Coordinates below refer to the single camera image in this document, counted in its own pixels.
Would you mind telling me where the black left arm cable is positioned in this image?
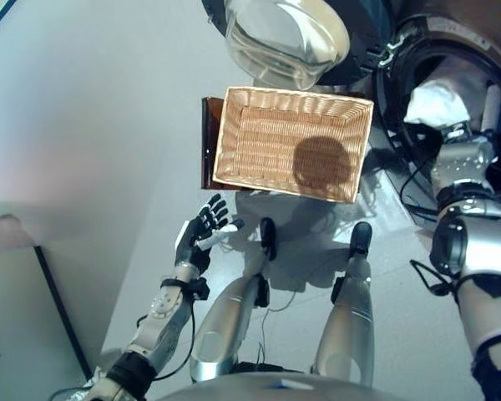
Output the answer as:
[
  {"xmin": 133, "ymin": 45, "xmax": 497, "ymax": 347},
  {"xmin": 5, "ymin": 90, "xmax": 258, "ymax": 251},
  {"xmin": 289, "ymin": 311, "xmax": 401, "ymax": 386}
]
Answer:
[{"xmin": 136, "ymin": 297, "xmax": 196, "ymax": 381}]

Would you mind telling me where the dark grey washing machine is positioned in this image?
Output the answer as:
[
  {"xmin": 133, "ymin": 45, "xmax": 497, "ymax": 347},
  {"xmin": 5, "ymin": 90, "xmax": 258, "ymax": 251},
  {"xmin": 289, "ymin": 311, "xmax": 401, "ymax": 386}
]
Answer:
[{"xmin": 373, "ymin": 0, "xmax": 501, "ymax": 235}]

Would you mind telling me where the silver left robot leg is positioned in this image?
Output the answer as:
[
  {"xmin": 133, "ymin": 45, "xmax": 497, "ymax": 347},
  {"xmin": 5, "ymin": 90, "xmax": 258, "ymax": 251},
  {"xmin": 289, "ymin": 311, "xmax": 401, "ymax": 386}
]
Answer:
[{"xmin": 190, "ymin": 216, "xmax": 279, "ymax": 384}]

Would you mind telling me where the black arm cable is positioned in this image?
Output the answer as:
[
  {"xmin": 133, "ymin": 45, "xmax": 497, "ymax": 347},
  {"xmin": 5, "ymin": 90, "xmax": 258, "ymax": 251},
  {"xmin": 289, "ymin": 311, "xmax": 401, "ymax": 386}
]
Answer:
[
  {"xmin": 399, "ymin": 157, "xmax": 444, "ymax": 219},
  {"xmin": 136, "ymin": 297, "xmax": 196, "ymax": 381}
]

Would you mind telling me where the round glass washer door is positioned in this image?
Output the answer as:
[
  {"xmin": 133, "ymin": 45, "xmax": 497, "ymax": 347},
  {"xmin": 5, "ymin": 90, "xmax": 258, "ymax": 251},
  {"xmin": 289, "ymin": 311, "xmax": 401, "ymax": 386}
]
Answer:
[{"xmin": 200, "ymin": 0, "xmax": 386, "ymax": 92}]

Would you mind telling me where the thin floor cable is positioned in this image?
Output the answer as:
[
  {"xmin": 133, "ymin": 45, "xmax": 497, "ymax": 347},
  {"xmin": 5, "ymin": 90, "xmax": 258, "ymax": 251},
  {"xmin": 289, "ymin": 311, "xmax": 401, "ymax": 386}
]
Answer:
[{"xmin": 253, "ymin": 287, "xmax": 298, "ymax": 365}]

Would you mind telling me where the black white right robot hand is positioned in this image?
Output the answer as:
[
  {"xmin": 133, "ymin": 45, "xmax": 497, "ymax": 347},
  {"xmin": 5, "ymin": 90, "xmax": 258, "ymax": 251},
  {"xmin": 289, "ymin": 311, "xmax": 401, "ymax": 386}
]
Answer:
[{"xmin": 440, "ymin": 85, "xmax": 501, "ymax": 146}]

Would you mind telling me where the white cloth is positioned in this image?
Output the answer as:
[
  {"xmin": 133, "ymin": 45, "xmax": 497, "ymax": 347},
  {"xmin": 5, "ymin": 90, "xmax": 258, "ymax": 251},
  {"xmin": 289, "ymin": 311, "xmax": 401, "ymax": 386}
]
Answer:
[{"xmin": 402, "ymin": 79, "xmax": 473, "ymax": 129}]

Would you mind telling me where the grey robot torso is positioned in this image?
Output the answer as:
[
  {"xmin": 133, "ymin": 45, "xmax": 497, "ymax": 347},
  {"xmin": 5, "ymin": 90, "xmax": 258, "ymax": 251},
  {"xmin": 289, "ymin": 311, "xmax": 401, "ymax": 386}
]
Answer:
[{"xmin": 158, "ymin": 361, "xmax": 485, "ymax": 401}]

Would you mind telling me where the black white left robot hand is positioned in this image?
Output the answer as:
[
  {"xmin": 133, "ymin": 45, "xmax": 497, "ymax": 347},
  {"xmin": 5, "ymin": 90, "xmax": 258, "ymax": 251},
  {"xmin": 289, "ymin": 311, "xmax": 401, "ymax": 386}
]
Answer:
[{"xmin": 175, "ymin": 193, "xmax": 245, "ymax": 279}]

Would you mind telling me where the rectangular wicker laundry basket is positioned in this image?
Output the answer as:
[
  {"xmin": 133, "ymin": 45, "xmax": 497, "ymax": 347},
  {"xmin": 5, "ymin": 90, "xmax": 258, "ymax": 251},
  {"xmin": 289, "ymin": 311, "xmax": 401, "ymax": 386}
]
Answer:
[{"xmin": 211, "ymin": 85, "xmax": 375, "ymax": 205}]

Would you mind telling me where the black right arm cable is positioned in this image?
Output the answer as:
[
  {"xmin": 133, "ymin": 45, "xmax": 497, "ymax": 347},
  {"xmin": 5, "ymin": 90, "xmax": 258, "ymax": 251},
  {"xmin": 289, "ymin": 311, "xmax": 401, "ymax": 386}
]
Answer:
[{"xmin": 399, "ymin": 157, "xmax": 444, "ymax": 219}]

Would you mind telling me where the dark brown wooden stool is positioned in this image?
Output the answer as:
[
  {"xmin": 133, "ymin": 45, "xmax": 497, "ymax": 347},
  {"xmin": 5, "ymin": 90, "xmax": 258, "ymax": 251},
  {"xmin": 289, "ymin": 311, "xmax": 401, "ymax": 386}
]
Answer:
[{"xmin": 200, "ymin": 89, "xmax": 369, "ymax": 192}]

